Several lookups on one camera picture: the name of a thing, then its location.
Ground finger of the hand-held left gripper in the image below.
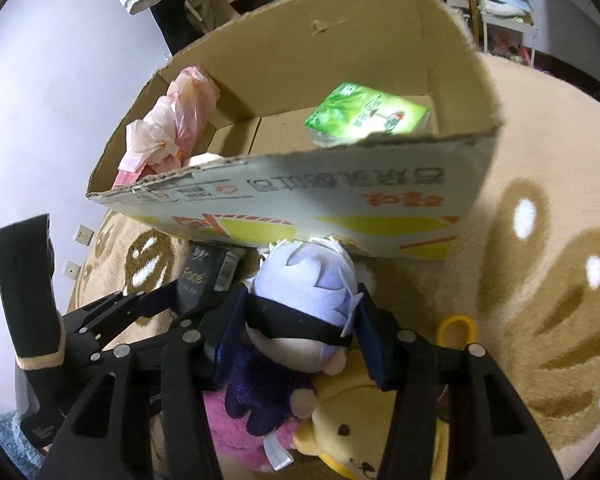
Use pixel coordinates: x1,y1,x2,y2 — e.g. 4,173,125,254
62,280,182,334
77,310,204,362

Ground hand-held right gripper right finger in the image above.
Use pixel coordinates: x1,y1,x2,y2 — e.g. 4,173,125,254
352,282,563,480

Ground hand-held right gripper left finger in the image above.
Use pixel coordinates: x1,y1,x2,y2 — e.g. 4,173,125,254
40,285,253,480

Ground black packet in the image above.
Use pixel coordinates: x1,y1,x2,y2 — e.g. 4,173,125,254
175,244,248,313

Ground white-haired plush doll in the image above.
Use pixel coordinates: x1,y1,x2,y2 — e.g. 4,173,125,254
225,237,366,436

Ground printed cardboard box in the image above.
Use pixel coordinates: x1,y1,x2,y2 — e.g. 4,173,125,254
85,0,503,262

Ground pink plastic bag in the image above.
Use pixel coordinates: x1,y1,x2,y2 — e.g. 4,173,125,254
112,66,221,188

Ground green tissue pack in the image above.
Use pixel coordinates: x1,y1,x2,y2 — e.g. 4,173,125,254
304,82,431,148

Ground black cloth beige band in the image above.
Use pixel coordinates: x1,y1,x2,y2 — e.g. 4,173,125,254
0,214,67,372

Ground yellow dog plush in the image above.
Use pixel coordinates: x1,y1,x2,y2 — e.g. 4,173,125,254
292,360,451,480

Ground pink plush toy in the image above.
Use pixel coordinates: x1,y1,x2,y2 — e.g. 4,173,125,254
202,385,301,473

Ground person's blue-grey pants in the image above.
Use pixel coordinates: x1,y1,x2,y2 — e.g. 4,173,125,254
0,407,46,480

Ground dark hanging coat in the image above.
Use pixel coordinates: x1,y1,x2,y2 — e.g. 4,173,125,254
150,0,207,56

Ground beige hanging coat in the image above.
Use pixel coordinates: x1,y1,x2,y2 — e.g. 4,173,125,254
180,0,287,37

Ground white storage cart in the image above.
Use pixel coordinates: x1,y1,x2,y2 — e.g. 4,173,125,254
472,0,540,68

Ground pink items in cart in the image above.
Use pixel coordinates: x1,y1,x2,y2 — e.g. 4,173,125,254
490,30,531,62

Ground wooden shelf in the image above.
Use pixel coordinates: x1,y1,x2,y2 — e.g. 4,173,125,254
380,0,482,45

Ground light blue cloth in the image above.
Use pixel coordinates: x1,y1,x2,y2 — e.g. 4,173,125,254
480,0,526,18

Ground yellow plastic ring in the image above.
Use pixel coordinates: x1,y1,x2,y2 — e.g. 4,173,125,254
436,314,479,348

